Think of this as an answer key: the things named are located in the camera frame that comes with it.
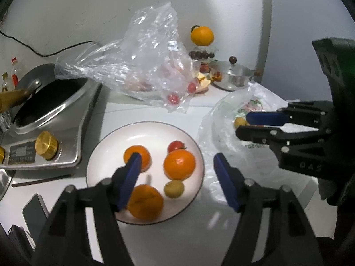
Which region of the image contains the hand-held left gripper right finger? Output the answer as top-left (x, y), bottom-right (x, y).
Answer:
top-left (213, 152), bottom-right (323, 266)

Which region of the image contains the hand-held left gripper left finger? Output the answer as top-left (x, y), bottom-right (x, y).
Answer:
top-left (33, 152), bottom-right (142, 266)

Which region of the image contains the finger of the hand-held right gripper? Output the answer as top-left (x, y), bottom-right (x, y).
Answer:
top-left (235, 125), bottom-right (333, 176)
top-left (246, 100), bottom-right (333, 126)

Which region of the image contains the mandarin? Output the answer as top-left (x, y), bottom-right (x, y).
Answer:
top-left (123, 145), bottom-right (152, 172)
top-left (164, 149), bottom-right (196, 180)
top-left (126, 184), bottom-right (164, 219)

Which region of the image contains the printed clear plastic bag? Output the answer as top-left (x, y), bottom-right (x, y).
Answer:
top-left (197, 82), bottom-right (319, 200)

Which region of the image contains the white plate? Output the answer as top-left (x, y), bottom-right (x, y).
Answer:
top-left (86, 121), bottom-right (205, 226)

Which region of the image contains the red cherry tomato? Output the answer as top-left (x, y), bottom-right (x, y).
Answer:
top-left (167, 141), bottom-right (186, 154)

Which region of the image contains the steel pot lid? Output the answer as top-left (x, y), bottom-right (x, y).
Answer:
top-left (209, 56), bottom-right (257, 76)

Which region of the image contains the orange peel piece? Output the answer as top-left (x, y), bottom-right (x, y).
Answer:
top-left (194, 73), bottom-right (212, 92)

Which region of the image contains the steel induction cooker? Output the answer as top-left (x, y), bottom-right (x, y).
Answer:
top-left (0, 82), bottom-right (103, 169)

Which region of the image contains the dark thin stick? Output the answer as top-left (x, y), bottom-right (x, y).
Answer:
top-left (11, 174), bottom-right (74, 188)

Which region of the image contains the grey refrigerator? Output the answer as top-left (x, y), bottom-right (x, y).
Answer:
top-left (255, 0), bottom-right (355, 103)

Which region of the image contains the dark grapes bunch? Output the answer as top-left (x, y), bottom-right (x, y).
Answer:
top-left (189, 51), bottom-right (215, 59)

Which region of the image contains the clear box of dark fruit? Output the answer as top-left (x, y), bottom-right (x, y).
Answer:
top-left (189, 45), bottom-right (218, 61)

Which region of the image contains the black smartphone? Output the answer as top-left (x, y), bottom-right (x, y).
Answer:
top-left (22, 193), bottom-right (50, 240)

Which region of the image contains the large orange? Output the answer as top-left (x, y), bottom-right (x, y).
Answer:
top-left (190, 25), bottom-right (215, 46)

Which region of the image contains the black wok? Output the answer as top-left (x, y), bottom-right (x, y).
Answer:
top-left (0, 63), bottom-right (90, 129)

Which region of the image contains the steel bowl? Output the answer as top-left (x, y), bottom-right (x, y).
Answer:
top-left (0, 169), bottom-right (16, 200)

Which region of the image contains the crumpled clear plastic bag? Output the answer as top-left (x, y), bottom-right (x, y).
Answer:
top-left (55, 2), bottom-right (200, 114)

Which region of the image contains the steel pot with wooden handle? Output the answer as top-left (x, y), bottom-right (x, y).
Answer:
top-left (212, 68), bottom-right (262, 91)

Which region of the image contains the black cooker cable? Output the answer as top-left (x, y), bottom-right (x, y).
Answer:
top-left (0, 29), bottom-right (95, 58)

